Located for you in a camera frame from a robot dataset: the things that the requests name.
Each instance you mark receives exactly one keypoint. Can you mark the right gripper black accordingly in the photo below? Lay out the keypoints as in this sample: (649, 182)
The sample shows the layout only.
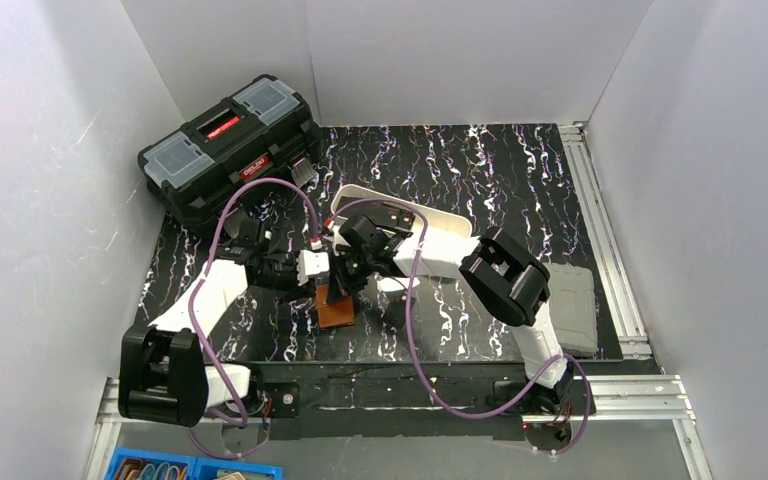
(342, 283)

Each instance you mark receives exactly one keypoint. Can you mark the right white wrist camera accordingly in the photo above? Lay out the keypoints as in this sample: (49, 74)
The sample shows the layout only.
(332, 239)

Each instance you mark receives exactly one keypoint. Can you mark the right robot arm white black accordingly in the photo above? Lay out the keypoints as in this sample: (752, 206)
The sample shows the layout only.
(510, 283)

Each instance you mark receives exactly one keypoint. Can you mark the aluminium frame rail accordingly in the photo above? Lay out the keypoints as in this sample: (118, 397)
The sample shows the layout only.
(373, 420)

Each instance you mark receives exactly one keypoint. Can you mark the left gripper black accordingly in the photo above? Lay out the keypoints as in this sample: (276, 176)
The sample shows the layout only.
(284, 270)

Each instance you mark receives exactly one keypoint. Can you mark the blue plastic bin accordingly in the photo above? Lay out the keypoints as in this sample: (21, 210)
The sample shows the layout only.
(142, 464)

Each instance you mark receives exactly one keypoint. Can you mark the brown leather card holder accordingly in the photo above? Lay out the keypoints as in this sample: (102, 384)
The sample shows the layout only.
(338, 314)

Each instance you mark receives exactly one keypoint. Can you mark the black card stack near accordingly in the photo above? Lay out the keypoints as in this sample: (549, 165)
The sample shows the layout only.
(398, 219)

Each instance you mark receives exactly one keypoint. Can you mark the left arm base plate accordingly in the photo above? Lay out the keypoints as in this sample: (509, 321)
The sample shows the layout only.
(273, 400)

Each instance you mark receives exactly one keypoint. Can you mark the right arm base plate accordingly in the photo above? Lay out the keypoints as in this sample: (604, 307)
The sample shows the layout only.
(567, 399)

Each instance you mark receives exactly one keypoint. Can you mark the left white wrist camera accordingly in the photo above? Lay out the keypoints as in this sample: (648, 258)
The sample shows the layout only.
(312, 265)

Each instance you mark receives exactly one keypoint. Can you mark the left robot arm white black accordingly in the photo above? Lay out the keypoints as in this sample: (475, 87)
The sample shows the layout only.
(168, 370)

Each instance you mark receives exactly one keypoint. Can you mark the black VIP card on mat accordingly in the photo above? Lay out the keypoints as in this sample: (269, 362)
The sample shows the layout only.
(394, 314)

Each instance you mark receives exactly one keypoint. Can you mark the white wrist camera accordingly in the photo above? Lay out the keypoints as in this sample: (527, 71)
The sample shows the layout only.
(332, 239)
(312, 265)

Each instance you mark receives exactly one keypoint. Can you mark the black toolbox clear lids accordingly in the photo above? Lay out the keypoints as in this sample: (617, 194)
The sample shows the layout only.
(266, 129)

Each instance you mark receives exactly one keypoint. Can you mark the white oblong tray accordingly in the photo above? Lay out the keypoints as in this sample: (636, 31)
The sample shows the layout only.
(440, 221)

